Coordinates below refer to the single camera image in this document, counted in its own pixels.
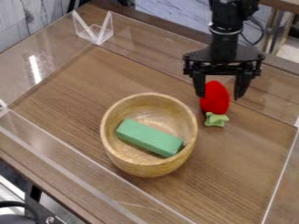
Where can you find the red plush strawberry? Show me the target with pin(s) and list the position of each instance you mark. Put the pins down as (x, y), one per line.
(215, 104)

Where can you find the black table leg frame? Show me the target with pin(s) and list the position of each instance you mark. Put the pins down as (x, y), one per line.
(23, 209)

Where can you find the green rectangular block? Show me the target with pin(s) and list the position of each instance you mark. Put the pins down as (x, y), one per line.
(148, 138)

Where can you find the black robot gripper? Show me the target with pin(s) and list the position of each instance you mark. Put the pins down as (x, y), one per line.
(240, 62)

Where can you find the wooden background furniture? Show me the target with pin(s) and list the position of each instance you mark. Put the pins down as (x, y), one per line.
(275, 17)

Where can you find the wooden bowl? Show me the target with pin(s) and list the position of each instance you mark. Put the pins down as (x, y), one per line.
(162, 112)

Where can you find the clear acrylic corner bracket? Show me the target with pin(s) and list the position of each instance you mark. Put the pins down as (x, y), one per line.
(93, 33)

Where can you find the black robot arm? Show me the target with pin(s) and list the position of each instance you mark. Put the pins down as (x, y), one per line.
(228, 15)

